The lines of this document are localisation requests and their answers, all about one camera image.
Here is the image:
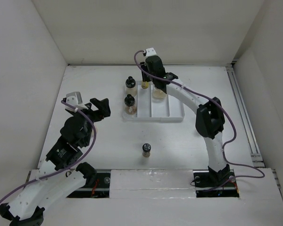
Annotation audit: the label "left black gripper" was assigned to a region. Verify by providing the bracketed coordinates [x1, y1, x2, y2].
[72, 98, 110, 145]

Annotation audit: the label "yellow liquid bottle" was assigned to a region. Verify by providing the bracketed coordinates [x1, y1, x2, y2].
[141, 81, 149, 89]

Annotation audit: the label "black knob spice bottle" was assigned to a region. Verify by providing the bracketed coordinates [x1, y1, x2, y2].
[125, 76, 137, 97]

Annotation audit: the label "wide glass jar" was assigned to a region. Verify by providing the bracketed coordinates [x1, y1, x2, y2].
[152, 85, 167, 99]

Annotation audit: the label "black cap spice bottle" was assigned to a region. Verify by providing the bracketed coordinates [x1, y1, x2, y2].
[124, 94, 137, 115]

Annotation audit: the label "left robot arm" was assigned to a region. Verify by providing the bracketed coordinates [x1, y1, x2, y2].
[0, 97, 111, 226]

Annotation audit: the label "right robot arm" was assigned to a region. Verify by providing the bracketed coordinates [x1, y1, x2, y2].
[136, 55, 230, 187]

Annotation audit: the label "white divided tray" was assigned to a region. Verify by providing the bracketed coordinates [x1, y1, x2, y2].
[123, 81, 185, 123]

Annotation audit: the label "small black cap bottle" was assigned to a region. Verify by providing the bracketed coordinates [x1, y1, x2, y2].
[142, 143, 151, 158]

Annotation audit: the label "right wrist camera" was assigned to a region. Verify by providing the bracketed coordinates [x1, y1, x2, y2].
[143, 48, 157, 57]

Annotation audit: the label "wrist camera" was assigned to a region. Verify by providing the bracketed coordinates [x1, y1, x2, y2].
[143, 48, 157, 57]
[63, 91, 88, 112]

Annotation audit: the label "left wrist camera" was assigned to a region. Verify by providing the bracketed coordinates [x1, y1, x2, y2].
[63, 91, 88, 112]

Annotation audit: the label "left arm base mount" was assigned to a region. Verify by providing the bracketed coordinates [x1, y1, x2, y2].
[68, 162, 111, 199]

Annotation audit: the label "aluminium rail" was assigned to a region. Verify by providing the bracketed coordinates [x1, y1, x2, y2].
[225, 64, 266, 168]

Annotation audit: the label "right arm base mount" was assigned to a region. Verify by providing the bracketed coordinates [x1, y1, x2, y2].
[190, 170, 240, 198]

